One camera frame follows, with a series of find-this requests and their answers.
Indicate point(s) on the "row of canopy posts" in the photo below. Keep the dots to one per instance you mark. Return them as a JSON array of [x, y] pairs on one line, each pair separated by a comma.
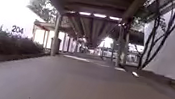
[[70, 44]]

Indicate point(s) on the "grey concrete path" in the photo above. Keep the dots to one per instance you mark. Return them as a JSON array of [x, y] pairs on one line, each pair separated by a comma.
[[79, 88]]

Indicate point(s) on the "low flat-roofed shelter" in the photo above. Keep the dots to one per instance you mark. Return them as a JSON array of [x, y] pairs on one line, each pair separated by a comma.
[[47, 26]]

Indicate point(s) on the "tree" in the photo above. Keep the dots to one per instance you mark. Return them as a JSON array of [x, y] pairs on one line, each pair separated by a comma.
[[43, 8]]

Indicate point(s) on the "bare dark tree branches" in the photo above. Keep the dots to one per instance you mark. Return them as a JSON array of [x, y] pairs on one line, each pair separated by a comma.
[[151, 45]]

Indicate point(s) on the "row of dark bushes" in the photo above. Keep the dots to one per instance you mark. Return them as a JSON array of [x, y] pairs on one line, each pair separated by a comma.
[[6, 48]]

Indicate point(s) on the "white building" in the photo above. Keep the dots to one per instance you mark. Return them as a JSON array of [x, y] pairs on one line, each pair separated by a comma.
[[7, 17]]

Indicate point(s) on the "canopy support post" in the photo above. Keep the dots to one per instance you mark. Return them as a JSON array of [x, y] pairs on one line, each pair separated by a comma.
[[55, 37], [119, 50], [126, 50]]

